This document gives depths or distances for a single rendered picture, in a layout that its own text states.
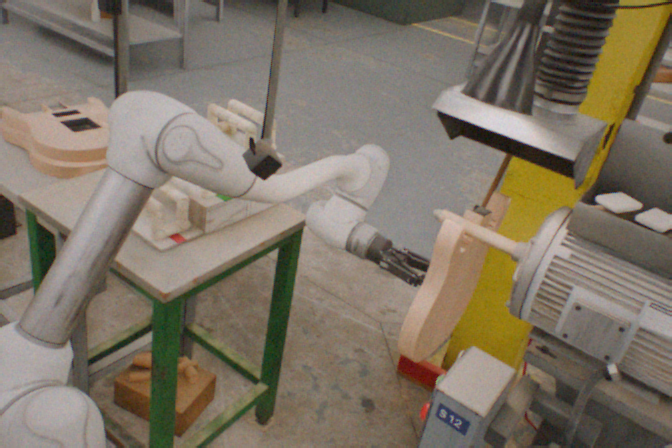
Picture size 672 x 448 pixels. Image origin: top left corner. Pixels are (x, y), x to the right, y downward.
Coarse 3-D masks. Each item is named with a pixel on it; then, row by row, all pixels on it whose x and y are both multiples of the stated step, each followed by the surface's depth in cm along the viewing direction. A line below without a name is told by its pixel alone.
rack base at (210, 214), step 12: (180, 180) 179; (156, 192) 182; (192, 192) 175; (168, 204) 180; (192, 204) 172; (204, 204) 170; (216, 204) 171; (228, 204) 175; (240, 204) 180; (192, 216) 174; (204, 216) 170; (216, 216) 174; (228, 216) 178; (240, 216) 182; (204, 228) 172; (216, 228) 176
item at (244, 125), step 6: (210, 108) 183; (216, 108) 182; (222, 108) 183; (216, 114) 182; (222, 114) 181; (228, 114) 180; (234, 114) 180; (228, 120) 180; (234, 120) 178; (240, 120) 177; (246, 120) 178; (240, 126) 177; (246, 126) 176; (252, 126) 175
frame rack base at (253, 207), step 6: (234, 138) 192; (240, 138) 193; (240, 144) 189; (282, 156) 186; (282, 162) 186; (282, 168) 188; (276, 174) 187; (252, 204) 184; (258, 204) 187; (264, 204) 189; (270, 204) 191; (276, 204) 194; (246, 210) 183; (252, 210) 186; (258, 210) 188; (264, 210) 190; (246, 216) 185
